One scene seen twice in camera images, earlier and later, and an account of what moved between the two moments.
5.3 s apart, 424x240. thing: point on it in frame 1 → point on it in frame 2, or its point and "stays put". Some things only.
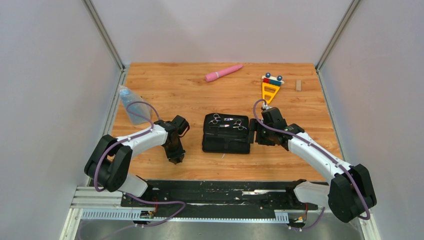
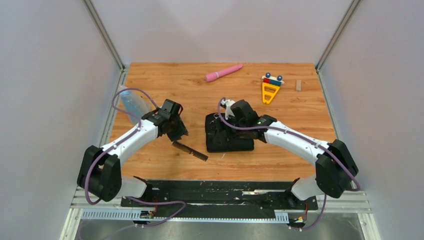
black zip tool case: [224, 133] stays put
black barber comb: [176, 160] → [196, 154]
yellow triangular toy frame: [271, 94] stays put
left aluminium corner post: [103, 34] stays put
